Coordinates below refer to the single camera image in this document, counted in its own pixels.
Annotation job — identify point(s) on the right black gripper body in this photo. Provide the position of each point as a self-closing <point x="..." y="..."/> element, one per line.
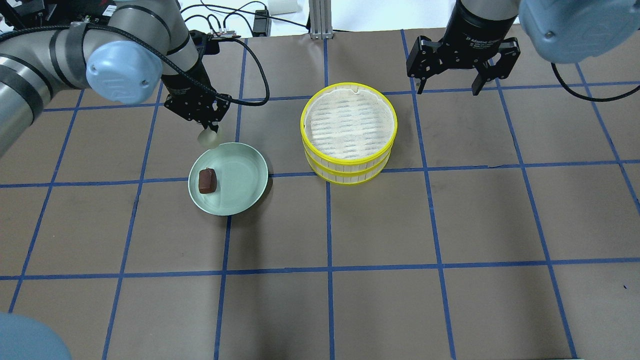
<point x="475" y="31"/>

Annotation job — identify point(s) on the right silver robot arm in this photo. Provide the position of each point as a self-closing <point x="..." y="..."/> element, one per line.
<point x="561" y="32"/>

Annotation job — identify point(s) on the yellow steamer layer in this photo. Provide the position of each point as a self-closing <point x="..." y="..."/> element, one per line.
<point x="343" y="174"/>
<point x="348" y="124"/>

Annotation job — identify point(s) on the light green plate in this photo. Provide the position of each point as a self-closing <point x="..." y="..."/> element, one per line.
<point x="241" y="172"/>

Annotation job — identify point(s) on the white bun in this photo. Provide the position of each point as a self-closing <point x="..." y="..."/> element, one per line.
<point x="209" y="139"/>

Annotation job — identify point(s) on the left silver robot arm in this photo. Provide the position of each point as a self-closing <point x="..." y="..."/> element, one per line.
<point x="145" y="43"/>

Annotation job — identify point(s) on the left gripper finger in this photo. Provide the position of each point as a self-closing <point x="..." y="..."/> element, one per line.
<point x="206" y="125"/>
<point x="216" y="123"/>

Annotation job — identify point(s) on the aluminium frame post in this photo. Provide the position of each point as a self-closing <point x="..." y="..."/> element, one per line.
<point x="320" y="19"/>

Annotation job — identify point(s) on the brown bun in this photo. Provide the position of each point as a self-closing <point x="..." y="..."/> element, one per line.
<point x="207" y="181"/>

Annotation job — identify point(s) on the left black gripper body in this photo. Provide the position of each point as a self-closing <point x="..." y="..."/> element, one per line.
<point x="183" y="83"/>

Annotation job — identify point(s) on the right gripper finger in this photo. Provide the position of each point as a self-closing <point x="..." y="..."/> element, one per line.
<point x="422" y="77"/>
<point x="484" y="76"/>

